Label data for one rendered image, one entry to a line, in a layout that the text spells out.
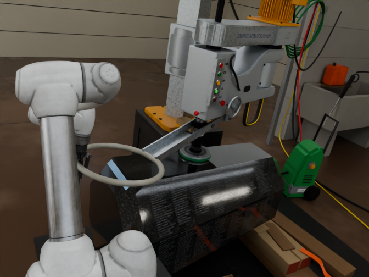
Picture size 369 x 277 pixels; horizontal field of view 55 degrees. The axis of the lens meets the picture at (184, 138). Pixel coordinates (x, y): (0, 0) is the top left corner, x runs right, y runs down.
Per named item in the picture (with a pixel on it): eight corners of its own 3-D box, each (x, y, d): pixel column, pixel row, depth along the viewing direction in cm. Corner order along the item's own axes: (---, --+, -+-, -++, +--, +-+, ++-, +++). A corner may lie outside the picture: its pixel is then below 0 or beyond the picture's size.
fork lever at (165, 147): (211, 110, 254) (211, 104, 252) (233, 119, 243) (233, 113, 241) (138, 153, 213) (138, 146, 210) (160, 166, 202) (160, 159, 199)
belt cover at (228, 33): (264, 42, 279) (269, 20, 272) (294, 49, 265) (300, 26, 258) (183, 45, 211) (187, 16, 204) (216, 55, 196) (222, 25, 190)
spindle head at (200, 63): (212, 105, 255) (224, 42, 237) (237, 115, 243) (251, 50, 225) (178, 114, 230) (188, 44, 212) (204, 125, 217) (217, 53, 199)
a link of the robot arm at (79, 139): (94, 135, 171) (91, 146, 173) (87, 128, 178) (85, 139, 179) (75, 135, 165) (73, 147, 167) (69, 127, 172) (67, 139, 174)
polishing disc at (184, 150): (179, 143, 250) (179, 142, 250) (209, 147, 252) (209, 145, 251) (179, 157, 231) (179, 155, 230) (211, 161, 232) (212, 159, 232)
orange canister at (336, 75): (316, 83, 492) (323, 60, 479) (337, 83, 519) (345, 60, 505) (329, 88, 476) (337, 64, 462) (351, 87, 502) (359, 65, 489)
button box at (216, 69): (213, 103, 217) (222, 56, 206) (217, 104, 216) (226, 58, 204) (205, 105, 212) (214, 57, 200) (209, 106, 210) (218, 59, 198)
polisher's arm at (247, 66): (249, 100, 292) (263, 40, 272) (273, 110, 279) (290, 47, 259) (191, 116, 240) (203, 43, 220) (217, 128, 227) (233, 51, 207)
